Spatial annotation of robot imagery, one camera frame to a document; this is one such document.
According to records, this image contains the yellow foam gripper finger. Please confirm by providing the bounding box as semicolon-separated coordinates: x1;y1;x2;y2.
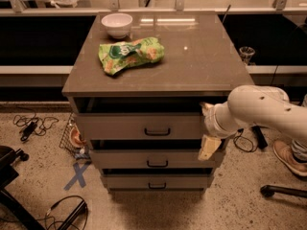
198;135;222;161
200;102;213;116

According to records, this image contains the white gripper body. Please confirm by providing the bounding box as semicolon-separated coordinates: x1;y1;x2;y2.
203;106;237;138

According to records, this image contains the grey top drawer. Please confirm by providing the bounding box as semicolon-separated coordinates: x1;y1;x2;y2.
75;113;204;141

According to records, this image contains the grey drawer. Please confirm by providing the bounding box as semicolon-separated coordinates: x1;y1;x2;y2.
101;174;213;190
75;113;204;141
89;149;224;169

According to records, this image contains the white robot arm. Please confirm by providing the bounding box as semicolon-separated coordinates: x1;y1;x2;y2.
198;85;307;161

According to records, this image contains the grey drawer cabinet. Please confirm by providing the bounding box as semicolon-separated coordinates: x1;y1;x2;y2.
61;11;255;195

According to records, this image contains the grey bottom drawer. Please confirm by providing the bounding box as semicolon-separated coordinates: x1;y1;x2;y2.
101;174;213;190

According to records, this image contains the grey middle drawer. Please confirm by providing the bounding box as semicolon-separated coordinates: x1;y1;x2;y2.
89;149;224;169

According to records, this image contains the black stand bar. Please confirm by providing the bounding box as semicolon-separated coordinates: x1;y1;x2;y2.
251;126;268;150

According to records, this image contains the clear glass cup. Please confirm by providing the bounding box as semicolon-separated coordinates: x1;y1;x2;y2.
239;46;255;64

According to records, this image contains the tan shoe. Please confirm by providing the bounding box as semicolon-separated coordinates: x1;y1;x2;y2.
272;140;307;177

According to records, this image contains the black chair leg right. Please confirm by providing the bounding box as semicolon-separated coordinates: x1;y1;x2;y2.
260;185;307;198

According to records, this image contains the person's trouser leg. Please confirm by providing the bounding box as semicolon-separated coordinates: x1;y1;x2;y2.
292;94;307;162

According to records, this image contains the green chip bag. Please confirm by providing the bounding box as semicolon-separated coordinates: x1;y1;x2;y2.
98;37;164;76

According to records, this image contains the white bowl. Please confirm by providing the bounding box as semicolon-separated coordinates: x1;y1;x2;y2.
101;13;133;38

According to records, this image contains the blue tape cross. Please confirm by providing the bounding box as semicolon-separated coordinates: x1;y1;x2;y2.
64;161;91;191

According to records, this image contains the black chair base left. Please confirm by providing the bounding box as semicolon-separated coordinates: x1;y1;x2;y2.
0;146;44;230

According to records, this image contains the black cable right floor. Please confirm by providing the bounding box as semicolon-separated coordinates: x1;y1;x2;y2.
233;127;259;153

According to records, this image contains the wire basket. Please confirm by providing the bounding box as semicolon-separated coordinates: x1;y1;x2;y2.
59;115;89;160

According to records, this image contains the black power adapter cable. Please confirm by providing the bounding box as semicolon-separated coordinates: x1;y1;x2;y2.
12;107;60;142

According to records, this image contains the black cable on floor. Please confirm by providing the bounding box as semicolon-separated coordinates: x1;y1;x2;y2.
37;195;89;230

